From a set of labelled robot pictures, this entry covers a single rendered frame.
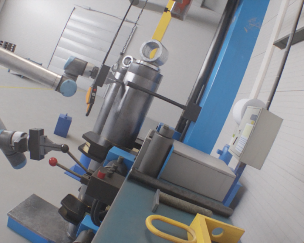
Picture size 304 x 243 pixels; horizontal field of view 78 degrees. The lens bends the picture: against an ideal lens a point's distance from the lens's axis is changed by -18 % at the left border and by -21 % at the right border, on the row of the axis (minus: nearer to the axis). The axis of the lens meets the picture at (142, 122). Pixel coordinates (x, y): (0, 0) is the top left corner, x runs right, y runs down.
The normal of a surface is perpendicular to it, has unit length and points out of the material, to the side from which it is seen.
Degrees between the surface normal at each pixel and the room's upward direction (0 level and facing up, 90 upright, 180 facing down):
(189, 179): 90
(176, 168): 90
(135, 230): 0
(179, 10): 90
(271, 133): 90
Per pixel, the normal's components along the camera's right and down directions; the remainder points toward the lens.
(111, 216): 0.40, -0.91
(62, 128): 0.26, 0.26
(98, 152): -0.11, 0.11
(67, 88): 0.44, 0.33
